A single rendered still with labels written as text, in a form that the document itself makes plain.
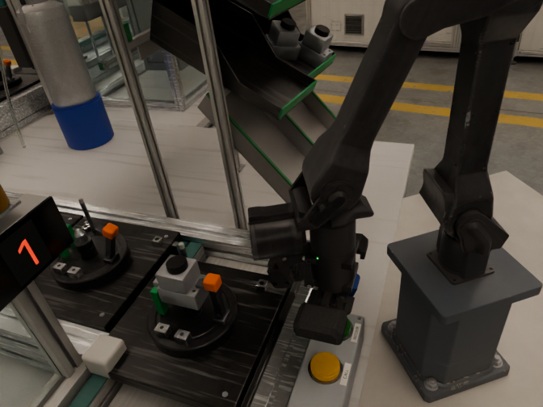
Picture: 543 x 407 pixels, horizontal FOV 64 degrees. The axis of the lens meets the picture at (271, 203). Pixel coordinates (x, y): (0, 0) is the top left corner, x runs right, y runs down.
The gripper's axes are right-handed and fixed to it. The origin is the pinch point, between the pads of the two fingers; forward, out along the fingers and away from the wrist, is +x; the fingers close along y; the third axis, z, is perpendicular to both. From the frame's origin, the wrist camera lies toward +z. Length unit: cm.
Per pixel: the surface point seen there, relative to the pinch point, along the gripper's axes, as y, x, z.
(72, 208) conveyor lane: -17, 5, 65
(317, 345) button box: 3.6, 5.1, 1.9
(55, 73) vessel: -56, -11, 98
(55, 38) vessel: -58, -21, 95
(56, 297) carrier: 7.3, 3.9, 47.5
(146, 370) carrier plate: 14.9, 4.0, 23.8
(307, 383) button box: 9.8, 5.1, 1.6
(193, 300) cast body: 7.1, -3.6, 18.5
